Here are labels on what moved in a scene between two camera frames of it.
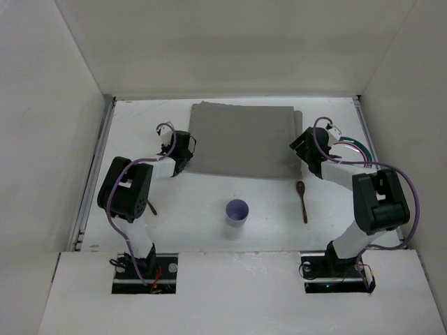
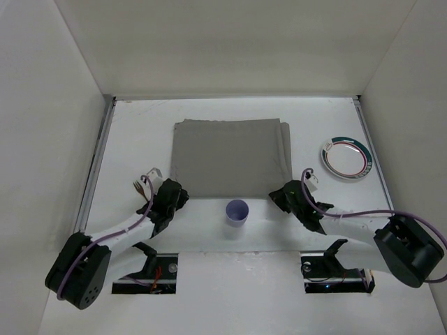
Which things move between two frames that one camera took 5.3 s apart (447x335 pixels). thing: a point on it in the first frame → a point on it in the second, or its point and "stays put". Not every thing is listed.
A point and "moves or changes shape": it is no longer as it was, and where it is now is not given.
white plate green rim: x=351 y=150 stays put
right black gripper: x=299 y=147 → x=284 y=195
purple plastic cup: x=237 y=211 stays put
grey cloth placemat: x=245 y=141 moves or changes shape
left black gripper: x=186 y=150 → x=175 y=194
